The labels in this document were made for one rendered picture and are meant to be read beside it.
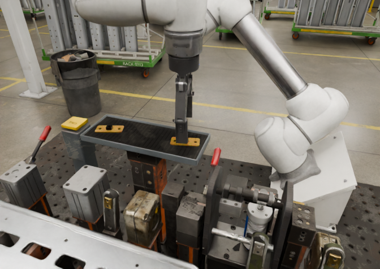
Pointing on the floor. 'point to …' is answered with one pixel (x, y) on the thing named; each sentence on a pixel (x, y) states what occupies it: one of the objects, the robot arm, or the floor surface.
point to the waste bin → (78, 81)
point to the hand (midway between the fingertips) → (184, 125)
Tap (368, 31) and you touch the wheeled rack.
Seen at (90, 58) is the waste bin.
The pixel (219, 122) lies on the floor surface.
